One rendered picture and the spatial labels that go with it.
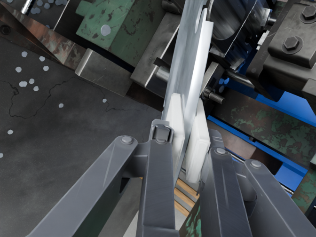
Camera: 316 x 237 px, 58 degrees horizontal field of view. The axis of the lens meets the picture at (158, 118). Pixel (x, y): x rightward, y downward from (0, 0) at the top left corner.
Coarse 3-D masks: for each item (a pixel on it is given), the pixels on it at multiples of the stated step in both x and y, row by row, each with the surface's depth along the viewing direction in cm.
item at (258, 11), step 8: (256, 0) 64; (256, 8) 65; (248, 16) 64; (256, 16) 67; (248, 24) 66; (256, 24) 68; (240, 32) 65; (248, 32) 67; (256, 32) 70; (240, 40) 67; (248, 40) 72; (256, 40) 71; (232, 48) 66; (240, 48) 68; (248, 48) 70; (216, 56) 68; (224, 56) 65; (232, 56) 67; (240, 56) 70; (224, 64) 72; (232, 64) 69
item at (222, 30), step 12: (168, 0) 61; (180, 0) 49; (216, 0) 55; (228, 0) 57; (240, 0) 59; (252, 0) 63; (180, 12) 60; (216, 12) 56; (228, 12) 58; (240, 12) 61; (216, 24) 58; (228, 24) 60; (240, 24) 64; (216, 36) 59; (228, 36) 62; (216, 48) 63; (228, 48) 65
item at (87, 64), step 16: (0, 0) 88; (0, 16) 85; (16, 16) 78; (0, 32) 100; (16, 32) 104; (32, 32) 69; (48, 32) 65; (32, 48) 110; (48, 48) 63; (64, 48) 59; (80, 48) 59; (64, 64) 58; (80, 64) 59; (96, 64) 60; (112, 64) 63; (96, 80) 62; (112, 80) 65; (128, 80) 68; (128, 96) 154; (144, 96) 77; (224, 144) 90; (240, 144) 88; (272, 160) 89
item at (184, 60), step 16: (192, 0) 28; (192, 16) 25; (192, 32) 22; (208, 32) 18; (176, 48) 40; (192, 48) 20; (208, 48) 18; (176, 64) 38; (192, 64) 19; (176, 80) 37; (192, 80) 18; (192, 96) 18; (192, 112) 19; (176, 176) 21
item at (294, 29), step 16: (304, 0) 54; (288, 16) 52; (304, 16) 49; (288, 32) 51; (304, 32) 49; (272, 48) 52; (288, 48) 49; (304, 48) 49; (272, 64) 54; (288, 64) 53; (304, 64) 50; (272, 80) 61; (288, 80) 55; (304, 80) 50; (304, 96) 59
